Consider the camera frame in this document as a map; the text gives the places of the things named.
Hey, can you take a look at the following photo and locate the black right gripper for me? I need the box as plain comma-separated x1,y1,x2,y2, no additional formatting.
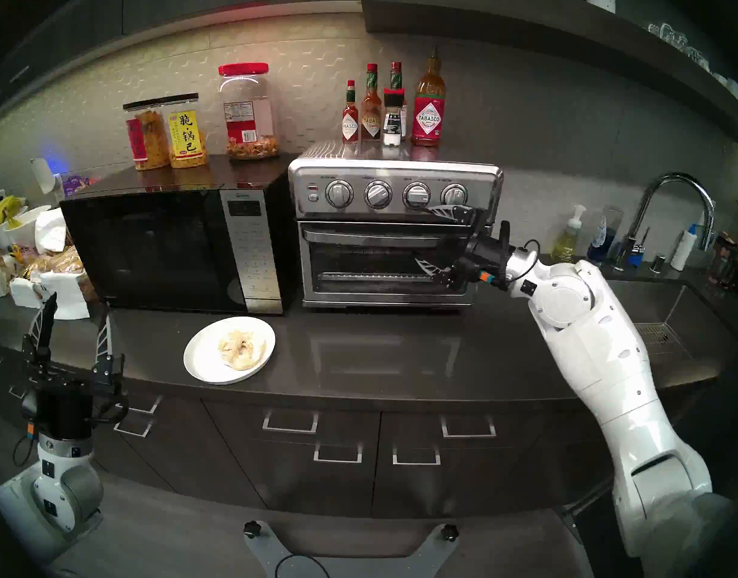
415,204,512,291

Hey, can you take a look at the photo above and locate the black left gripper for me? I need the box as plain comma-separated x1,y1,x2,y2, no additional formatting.
21,292,127,440

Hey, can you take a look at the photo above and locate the glass toaster oven door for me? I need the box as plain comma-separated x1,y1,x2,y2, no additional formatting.
297,222,484,306

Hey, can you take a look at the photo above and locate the pale bagel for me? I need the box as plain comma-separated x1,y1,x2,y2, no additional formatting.
218,330,267,371

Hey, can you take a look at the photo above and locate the foil lined oven tray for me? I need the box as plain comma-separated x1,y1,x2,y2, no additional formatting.
315,272,448,291

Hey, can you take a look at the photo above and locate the stainless steel toaster oven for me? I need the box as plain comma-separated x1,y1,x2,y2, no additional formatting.
288,139,504,309

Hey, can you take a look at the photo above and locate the black microwave oven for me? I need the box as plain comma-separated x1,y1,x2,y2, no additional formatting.
60,154,298,315

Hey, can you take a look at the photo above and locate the clear bag of bread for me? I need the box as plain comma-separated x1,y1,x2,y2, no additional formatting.
21,244,95,300

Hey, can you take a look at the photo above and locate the yellow liquid soap dispenser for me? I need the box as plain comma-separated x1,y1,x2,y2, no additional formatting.
550,205,587,266

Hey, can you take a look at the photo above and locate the large Tabasco sauce bottle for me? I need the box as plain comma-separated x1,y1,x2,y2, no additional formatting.
411,46,447,148

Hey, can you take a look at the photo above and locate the crumpled white paper napkin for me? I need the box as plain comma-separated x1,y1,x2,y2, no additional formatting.
34,208,68,253

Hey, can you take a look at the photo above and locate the round white plate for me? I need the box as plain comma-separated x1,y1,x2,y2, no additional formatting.
183,316,277,385

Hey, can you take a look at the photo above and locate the black cap salt grinder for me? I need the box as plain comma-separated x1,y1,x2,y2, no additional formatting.
383,89,404,148

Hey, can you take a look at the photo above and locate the medium orange Tabasco bottle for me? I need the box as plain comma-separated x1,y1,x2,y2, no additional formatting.
360,64,383,143

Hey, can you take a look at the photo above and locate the blue dish soap bottle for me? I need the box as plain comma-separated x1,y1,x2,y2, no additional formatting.
586,206,624,264

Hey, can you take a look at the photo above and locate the small red Tabasco bottle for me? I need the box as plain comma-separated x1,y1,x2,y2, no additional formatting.
342,80,359,144

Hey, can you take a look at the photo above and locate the purple snack bag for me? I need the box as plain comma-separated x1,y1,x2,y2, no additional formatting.
61,173,98,197

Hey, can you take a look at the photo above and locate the blue dish brush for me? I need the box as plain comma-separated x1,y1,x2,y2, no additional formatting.
627,226,651,267

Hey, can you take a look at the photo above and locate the red label snack jar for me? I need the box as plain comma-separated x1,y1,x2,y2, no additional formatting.
123,99,171,172

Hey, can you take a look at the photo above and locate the white bottle with blue cap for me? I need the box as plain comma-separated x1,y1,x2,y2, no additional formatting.
671,223,699,272

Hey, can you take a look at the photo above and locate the chrome gooseneck faucet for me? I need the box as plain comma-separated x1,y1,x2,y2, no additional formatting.
613,172,717,272

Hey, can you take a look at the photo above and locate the large red lid jar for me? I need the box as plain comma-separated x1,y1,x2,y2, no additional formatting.
218,63,280,161

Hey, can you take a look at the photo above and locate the yellow label snack jar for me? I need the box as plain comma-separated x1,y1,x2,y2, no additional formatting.
163,93,209,169

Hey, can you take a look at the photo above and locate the stainless steel sink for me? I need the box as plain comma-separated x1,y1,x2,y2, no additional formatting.
540,273,738,373

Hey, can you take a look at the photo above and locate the brown glass bottle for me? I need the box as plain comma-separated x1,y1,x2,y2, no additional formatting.
709,232,737,285

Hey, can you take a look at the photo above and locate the dark lower kitchen cabinet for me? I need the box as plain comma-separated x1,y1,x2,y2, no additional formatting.
0,336,616,520

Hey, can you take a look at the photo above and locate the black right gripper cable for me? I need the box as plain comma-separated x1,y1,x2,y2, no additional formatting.
477,240,541,290

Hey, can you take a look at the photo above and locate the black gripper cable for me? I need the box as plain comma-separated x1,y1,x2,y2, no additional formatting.
477,240,541,290
12,393,132,469

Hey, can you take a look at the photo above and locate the wire oven rack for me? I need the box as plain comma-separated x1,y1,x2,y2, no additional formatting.
321,243,460,270

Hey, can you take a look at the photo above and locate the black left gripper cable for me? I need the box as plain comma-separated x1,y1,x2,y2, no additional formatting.
12,393,132,469

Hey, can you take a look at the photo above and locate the metal drawer handle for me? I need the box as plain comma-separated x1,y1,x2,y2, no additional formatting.
262,409,319,434
313,443,363,464
441,414,497,439
392,447,441,466

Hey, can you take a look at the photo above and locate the wire sink grid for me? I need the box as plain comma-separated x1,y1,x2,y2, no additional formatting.
637,323,686,358

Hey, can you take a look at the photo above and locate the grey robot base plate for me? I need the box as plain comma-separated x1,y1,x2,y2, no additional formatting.
244,521,460,578

